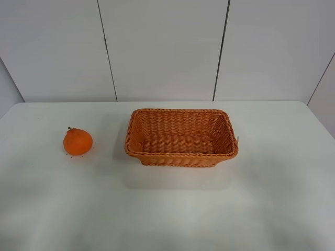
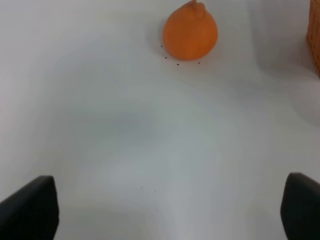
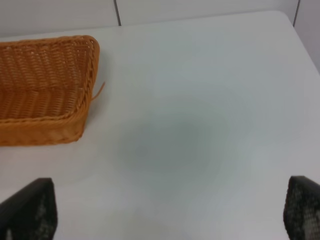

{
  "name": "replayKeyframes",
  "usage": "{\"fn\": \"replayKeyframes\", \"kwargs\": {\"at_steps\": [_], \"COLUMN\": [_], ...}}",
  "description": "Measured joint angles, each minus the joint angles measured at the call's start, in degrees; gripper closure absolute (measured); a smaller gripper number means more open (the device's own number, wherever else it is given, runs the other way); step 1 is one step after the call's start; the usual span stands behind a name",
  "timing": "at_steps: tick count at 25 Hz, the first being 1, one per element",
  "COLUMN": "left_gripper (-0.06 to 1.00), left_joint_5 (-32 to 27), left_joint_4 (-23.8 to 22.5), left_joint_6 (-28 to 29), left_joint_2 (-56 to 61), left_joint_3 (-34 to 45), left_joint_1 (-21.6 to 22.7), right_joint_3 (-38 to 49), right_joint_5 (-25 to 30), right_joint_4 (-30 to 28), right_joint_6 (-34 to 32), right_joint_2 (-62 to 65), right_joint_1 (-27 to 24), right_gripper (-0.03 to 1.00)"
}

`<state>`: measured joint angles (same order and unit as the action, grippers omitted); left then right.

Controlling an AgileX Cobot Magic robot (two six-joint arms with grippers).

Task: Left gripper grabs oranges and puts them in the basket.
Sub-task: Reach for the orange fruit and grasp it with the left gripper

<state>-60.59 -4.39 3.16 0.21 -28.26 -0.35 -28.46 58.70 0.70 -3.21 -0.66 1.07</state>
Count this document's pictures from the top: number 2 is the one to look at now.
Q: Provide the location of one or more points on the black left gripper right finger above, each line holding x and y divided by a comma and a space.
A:
300, 207

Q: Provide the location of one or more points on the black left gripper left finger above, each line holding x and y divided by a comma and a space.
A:
32, 212

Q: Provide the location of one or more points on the orange fruit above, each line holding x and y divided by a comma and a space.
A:
190, 32

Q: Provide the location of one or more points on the orange wicker basket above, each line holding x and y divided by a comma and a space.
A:
313, 33

